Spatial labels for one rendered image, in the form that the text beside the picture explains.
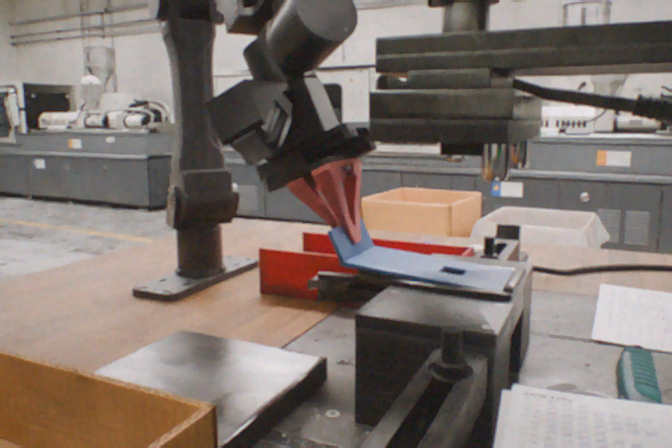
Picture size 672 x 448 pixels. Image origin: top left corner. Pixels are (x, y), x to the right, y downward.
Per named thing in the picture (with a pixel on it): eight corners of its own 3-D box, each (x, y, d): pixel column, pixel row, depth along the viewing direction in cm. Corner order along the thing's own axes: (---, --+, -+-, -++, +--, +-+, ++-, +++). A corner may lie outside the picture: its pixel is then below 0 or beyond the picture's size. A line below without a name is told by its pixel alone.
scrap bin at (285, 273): (304, 270, 83) (303, 231, 82) (472, 291, 73) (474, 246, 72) (259, 292, 73) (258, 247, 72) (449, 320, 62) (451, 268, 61)
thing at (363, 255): (356, 246, 56) (359, 217, 55) (515, 275, 50) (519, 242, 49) (324, 262, 49) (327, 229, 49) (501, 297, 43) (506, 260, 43)
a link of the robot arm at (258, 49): (339, 76, 50) (310, 6, 51) (286, 88, 47) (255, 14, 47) (306, 105, 56) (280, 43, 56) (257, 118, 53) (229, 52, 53)
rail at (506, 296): (354, 301, 49) (354, 273, 48) (511, 323, 43) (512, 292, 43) (351, 303, 48) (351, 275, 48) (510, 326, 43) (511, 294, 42)
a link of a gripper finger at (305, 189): (384, 233, 47) (341, 130, 47) (315, 260, 50) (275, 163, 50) (409, 220, 53) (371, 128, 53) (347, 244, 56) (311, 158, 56)
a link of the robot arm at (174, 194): (239, 183, 76) (225, 179, 81) (174, 187, 71) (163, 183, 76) (240, 229, 77) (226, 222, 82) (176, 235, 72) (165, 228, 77)
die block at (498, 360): (430, 331, 59) (432, 262, 58) (528, 346, 55) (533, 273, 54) (354, 422, 41) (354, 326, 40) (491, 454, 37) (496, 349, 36)
